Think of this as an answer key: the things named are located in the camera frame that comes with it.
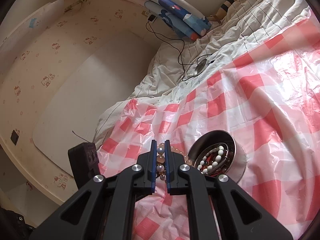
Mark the white quilt with thin lines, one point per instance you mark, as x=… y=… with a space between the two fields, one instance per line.
x=225 y=37

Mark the pink checkered plastic sheet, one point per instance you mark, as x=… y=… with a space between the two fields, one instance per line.
x=262 y=110

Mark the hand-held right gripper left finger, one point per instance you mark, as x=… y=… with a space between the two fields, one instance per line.
x=153 y=162

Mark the black wall switch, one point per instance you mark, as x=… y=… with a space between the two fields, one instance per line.
x=14 y=137

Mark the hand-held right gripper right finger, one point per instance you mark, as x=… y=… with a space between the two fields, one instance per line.
x=168 y=165

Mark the striped pillow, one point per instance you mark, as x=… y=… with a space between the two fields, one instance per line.
x=231 y=1

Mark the round metal compact mirror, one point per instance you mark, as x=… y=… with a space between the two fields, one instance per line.
x=200 y=67

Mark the stainless steel bowl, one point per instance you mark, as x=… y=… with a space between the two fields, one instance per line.
x=237 y=165

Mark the black wall charger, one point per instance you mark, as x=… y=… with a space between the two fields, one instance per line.
x=151 y=18

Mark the dark cloth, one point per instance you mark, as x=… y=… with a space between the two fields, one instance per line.
x=12 y=225

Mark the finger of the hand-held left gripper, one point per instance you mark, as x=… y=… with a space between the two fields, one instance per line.
x=83 y=162

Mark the white flat board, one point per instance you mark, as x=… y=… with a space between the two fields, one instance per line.
x=82 y=97

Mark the cartoon print curtain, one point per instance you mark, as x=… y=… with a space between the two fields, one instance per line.
x=172 y=10

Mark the wall hook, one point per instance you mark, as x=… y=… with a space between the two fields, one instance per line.
x=80 y=2

